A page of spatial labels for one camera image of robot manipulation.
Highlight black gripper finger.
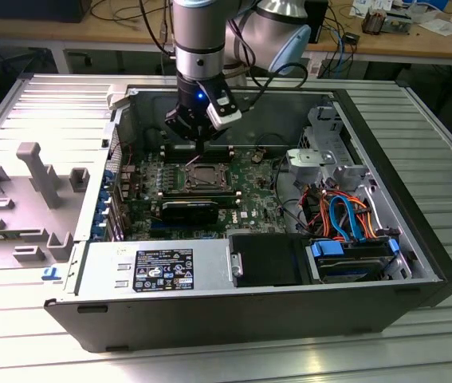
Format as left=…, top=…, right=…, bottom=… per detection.
left=200, top=119, right=229, bottom=155
left=165, top=105, right=202, bottom=155

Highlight silver CPU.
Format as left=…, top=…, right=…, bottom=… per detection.
left=193, top=167, right=215, bottom=185

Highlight metal socket cover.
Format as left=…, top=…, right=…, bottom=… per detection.
left=183, top=163, right=222, bottom=191

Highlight black RAM slot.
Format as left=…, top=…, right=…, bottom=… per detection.
left=163, top=153, right=233, bottom=159
left=161, top=189, right=239, bottom=196
left=163, top=145, right=233, bottom=152
left=163, top=149, right=233, bottom=155
left=163, top=157, right=233, bottom=164
left=161, top=194, right=239, bottom=201

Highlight CPU socket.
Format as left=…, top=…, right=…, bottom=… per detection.
left=181, top=161, right=225, bottom=192

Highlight pale grey case latch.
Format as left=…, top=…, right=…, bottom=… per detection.
left=105, top=84, right=132, bottom=111

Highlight green motherboard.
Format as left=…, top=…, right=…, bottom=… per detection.
left=124, top=147, right=290, bottom=243

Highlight black graphics card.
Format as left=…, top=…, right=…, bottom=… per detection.
left=160, top=198, right=219, bottom=225

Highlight silver metal drive cage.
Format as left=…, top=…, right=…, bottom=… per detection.
left=285, top=104, right=374, bottom=192

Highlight tall black box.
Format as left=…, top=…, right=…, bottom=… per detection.
left=305, top=0, right=330, bottom=45

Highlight silver power supply unit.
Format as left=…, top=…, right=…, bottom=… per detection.
left=64, top=239, right=237, bottom=298

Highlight hard disk in blue carrier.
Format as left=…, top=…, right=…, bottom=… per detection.
left=305, top=237, right=401, bottom=285

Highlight wooden desk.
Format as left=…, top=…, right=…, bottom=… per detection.
left=0, top=0, right=452, bottom=67

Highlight black open PC case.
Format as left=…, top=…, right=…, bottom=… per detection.
left=44, top=82, right=452, bottom=354

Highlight wide black box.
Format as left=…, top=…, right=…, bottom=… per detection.
left=0, top=0, right=93, bottom=24

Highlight grey parts rack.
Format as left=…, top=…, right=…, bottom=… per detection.
left=0, top=141, right=91, bottom=272

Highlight copper coil transformer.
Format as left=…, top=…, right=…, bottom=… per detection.
left=360, top=8, right=389, bottom=36

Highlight printed white papers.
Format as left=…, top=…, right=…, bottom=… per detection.
left=351, top=0, right=394, bottom=18

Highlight metal circuit board unit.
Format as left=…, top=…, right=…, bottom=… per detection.
left=384, top=10, right=415, bottom=35

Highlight plain white papers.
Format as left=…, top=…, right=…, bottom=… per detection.
left=417, top=14, right=452, bottom=38

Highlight white camera on black mount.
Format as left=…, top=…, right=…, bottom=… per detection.
left=205, top=81, right=243, bottom=131

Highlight brown gripper cable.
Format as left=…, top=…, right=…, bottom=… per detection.
left=224, top=61, right=247, bottom=80

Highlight thin black wire loop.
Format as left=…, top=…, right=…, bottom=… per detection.
left=256, top=132, right=290, bottom=155

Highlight black USB cable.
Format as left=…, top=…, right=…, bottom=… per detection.
left=138, top=0, right=175, bottom=57

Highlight long black cable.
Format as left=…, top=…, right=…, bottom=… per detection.
left=271, top=156, right=291, bottom=233

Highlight black camera cable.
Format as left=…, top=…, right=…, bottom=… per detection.
left=248, top=62, right=309, bottom=113

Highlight red black wire bundle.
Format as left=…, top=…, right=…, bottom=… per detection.
left=299, top=185, right=320, bottom=231

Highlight orange wire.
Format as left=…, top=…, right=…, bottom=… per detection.
left=344, top=195, right=380, bottom=240
left=319, top=190, right=334, bottom=239

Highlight blue cable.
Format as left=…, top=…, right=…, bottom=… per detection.
left=337, top=23, right=350, bottom=79

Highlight blue flat wire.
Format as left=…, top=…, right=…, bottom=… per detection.
left=328, top=192, right=370, bottom=243

